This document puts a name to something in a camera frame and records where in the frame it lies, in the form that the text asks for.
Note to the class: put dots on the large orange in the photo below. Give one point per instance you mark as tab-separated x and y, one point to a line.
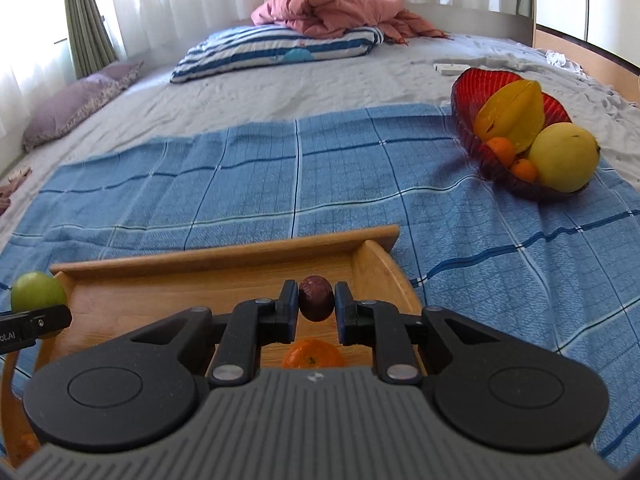
312	355

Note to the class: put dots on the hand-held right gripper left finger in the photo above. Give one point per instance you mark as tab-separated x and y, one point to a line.
287	310

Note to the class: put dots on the green apple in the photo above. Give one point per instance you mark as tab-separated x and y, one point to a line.
35	290

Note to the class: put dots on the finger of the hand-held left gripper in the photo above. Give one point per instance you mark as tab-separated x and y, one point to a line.
50	320

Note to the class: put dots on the small white box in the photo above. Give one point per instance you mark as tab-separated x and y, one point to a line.
452	67

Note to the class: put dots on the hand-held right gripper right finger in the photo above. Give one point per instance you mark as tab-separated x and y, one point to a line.
344	315

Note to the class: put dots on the large purple pillow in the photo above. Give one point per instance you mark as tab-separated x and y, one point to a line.
70	112

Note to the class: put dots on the pile of clothes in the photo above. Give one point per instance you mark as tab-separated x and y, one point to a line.
10	192

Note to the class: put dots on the small orange kumquat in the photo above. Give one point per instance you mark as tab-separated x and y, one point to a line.
501	151
525	170

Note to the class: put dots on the white crumpled cloth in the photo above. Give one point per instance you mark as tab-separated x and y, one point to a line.
565	62

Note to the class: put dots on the white wardrobe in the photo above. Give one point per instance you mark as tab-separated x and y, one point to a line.
595	0

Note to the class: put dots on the blue checked blanket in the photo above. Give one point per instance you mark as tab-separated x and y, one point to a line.
350	185

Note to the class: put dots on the grey bed sheet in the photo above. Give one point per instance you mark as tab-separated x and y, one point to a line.
300	90

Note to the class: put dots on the yellow pear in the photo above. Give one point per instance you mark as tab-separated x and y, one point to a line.
565	157

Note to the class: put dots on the red jujube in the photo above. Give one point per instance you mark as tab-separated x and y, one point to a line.
316	297

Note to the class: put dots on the yellow starfruit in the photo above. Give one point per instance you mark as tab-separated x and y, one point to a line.
515	110

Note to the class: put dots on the wooden tray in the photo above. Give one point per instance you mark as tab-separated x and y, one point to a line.
150	300

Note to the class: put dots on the pink duvet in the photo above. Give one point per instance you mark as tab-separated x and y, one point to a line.
340	12

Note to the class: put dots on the small purple pillow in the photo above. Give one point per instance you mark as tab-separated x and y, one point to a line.
125	71

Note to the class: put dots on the blue striped pillow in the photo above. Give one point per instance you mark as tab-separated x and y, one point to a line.
260	52

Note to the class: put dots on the green curtain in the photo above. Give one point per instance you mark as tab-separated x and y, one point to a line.
87	15

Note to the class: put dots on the red glass bowl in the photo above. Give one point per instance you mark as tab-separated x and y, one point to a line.
470	105

